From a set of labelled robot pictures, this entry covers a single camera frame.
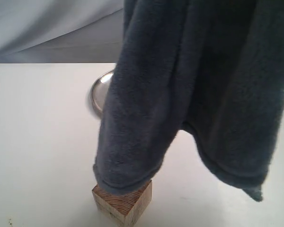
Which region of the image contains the grey fluffy towel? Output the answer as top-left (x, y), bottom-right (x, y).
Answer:
top-left (93, 0), bottom-right (284, 201)

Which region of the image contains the wooden cube block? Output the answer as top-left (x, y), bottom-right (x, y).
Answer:
top-left (92, 180), bottom-right (152, 227)

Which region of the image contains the round stainless steel plate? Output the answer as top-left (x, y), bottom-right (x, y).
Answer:
top-left (90, 70), bottom-right (114, 118)

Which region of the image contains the grey fabric backdrop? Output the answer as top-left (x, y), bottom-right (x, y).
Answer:
top-left (0, 0), bottom-right (124, 63)

